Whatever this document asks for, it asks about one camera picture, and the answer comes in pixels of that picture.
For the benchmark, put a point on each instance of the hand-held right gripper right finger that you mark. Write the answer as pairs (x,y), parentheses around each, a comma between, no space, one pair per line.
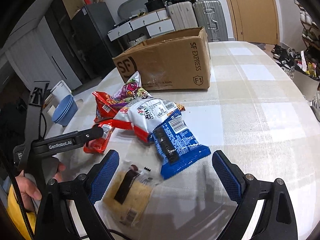
(227,177)

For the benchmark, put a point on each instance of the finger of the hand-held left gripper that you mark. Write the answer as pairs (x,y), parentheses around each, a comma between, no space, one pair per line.
(93,133)

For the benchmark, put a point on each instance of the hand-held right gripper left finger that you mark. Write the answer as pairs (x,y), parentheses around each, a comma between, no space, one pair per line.
(105,175)

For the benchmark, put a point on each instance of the small red snack packet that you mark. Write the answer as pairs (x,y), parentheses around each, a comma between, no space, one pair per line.
(96,147)

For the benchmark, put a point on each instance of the clear biscuit packet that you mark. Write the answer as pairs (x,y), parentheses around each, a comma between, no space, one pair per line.
(132,195)

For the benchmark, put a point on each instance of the blue cookie packet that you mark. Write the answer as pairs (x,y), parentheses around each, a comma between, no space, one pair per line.
(185,150)

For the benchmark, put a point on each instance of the purple cartoon snack packet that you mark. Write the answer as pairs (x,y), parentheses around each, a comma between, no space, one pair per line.
(130,88)

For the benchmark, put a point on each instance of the white red chip packet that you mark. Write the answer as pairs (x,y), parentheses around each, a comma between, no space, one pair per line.
(150,112)

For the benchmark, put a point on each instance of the brown cardboard box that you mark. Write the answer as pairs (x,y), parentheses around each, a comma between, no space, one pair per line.
(170,65)

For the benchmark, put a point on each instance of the person's left forearm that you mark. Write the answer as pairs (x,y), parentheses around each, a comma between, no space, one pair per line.
(15,217)

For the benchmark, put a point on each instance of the person's left hand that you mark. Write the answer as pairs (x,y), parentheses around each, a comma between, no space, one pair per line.
(27,187)

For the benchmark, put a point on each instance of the stack of blue bowls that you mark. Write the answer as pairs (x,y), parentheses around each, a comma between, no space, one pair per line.
(65,112)

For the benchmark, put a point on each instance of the black refrigerator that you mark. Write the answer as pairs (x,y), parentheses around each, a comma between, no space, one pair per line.
(92,37)

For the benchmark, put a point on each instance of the dark tall cabinet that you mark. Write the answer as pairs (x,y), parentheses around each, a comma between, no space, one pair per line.
(60,37)

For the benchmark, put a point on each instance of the woven laundry basket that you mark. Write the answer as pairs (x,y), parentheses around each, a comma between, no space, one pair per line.
(137,41)

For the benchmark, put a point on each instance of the white trash bin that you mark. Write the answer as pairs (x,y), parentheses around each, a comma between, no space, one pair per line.
(303,85)

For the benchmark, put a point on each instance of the white drawer desk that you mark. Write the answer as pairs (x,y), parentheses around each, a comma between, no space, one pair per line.
(160,28)

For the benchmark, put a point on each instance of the grey oval mirror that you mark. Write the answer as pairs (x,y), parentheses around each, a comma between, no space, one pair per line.
(130,7)

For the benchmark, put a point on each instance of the cluster of scattered shoes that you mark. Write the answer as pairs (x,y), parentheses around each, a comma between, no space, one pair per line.
(282,57)

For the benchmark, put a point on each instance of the brown cardboard sheet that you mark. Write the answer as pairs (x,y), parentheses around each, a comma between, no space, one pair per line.
(70,2)

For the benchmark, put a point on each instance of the black storage box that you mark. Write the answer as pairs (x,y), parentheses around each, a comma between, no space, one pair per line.
(155,5)

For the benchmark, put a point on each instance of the beige suitcase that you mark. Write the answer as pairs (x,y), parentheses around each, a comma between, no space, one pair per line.
(181,15)

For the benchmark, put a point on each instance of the silver suitcase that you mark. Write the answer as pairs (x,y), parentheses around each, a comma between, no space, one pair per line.
(212,17)

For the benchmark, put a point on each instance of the wooden door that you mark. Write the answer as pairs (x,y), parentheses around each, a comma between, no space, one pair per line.
(252,12)

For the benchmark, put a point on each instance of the wooden shoe rack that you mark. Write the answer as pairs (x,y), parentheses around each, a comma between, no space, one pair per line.
(305,24)

